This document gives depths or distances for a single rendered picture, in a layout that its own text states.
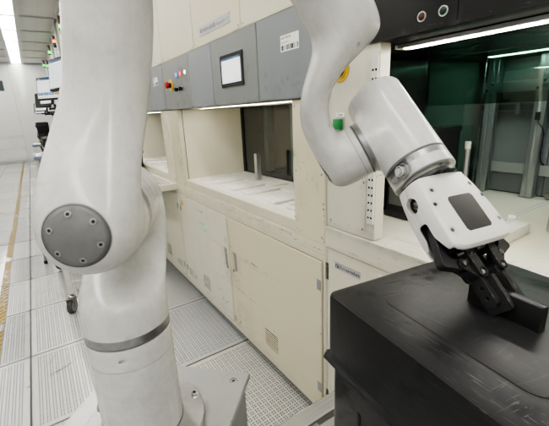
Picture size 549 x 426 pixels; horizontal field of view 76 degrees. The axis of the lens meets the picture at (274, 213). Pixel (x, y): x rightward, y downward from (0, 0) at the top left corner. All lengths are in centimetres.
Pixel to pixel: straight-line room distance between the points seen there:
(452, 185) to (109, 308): 46
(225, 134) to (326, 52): 198
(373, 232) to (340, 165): 58
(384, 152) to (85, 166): 36
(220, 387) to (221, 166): 186
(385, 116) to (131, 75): 32
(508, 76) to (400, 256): 68
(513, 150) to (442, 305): 137
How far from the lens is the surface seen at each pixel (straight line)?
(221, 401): 70
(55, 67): 383
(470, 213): 47
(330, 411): 68
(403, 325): 43
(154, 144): 381
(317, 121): 48
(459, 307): 48
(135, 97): 46
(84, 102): 46
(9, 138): 1400
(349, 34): 48
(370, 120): 51
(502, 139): 181
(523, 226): 123
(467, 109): 142
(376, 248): 105
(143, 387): 58
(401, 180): 48
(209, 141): 237
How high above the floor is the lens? 124
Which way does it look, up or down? 16 degrees down
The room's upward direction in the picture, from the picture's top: 3 degrees counter-clockwise
